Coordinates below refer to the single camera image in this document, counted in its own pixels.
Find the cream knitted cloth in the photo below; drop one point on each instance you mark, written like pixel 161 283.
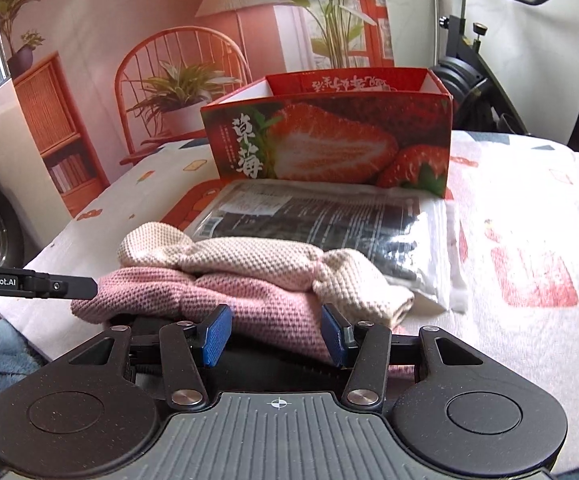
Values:
pixel 249 260

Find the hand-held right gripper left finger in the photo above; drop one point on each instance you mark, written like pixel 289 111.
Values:
pixel 215 335

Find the blue fluffy rug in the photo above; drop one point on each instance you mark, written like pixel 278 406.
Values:
pixel 9 355

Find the clear plastic packet dark contents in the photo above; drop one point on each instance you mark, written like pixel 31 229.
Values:
pixel 319 220

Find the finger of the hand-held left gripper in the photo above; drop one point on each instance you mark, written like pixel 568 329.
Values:
pixel 64 286

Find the pink knitted cloth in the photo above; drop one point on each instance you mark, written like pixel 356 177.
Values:
pixel 169 300

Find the printed room scene wall poster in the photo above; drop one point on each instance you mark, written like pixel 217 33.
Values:
pixel 119 35

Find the red strawberry print cardboard box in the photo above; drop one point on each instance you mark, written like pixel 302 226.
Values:
pixel 319 145

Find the black exercise bike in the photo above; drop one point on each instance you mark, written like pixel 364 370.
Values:
pixel 469 75

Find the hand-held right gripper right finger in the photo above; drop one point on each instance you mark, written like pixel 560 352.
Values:
pixel 334 335

